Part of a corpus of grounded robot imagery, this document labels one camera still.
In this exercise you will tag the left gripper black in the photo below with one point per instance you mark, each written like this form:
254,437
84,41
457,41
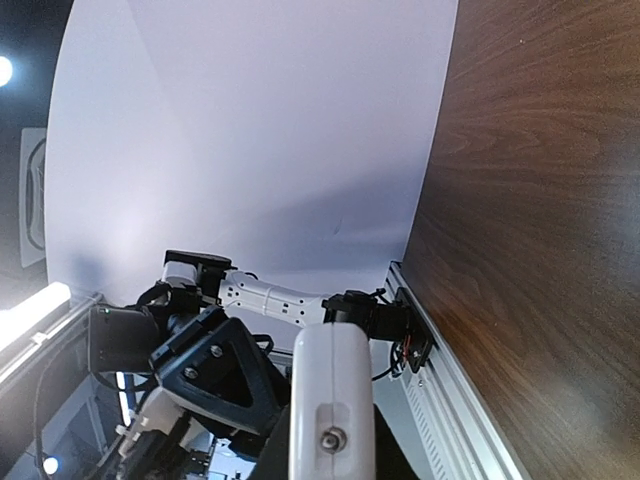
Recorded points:
214,367

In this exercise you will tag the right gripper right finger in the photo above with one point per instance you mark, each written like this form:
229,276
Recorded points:
391,462

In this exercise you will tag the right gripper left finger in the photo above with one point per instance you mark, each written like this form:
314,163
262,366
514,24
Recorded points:
273,462

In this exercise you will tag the white remote control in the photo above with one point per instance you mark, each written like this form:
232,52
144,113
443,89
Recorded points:
332,427

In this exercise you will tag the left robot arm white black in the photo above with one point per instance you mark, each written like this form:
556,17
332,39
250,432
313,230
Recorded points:
123,339

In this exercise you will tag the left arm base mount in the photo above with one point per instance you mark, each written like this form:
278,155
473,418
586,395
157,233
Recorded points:
409,324

